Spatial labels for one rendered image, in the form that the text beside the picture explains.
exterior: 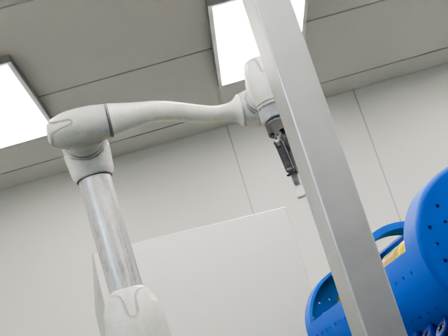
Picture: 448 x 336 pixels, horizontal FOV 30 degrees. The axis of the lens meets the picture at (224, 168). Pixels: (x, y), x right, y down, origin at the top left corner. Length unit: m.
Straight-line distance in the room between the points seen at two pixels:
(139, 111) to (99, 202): 0.30
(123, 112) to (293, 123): 1.20
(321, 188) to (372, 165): 5.96
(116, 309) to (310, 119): 1.09
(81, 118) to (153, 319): 0.61
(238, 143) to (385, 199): 1.33
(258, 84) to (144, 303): 0.72
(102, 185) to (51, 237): 4.70
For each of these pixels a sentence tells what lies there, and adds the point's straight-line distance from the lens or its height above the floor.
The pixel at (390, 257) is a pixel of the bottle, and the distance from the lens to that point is 1.90.
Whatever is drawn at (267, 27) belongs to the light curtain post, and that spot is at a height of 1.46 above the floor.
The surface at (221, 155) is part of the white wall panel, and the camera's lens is 7.17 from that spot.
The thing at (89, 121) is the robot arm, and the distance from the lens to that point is 2.40.
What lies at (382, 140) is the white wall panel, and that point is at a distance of 7.27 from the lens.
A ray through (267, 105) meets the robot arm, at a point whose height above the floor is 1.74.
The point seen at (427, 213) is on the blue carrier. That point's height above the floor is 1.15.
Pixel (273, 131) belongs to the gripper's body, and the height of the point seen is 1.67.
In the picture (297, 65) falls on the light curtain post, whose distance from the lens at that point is 1.30.
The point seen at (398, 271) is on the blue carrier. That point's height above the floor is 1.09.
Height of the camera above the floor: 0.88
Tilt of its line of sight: 18 degrees up
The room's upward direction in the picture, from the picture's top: 17 degrees counter-clockwise
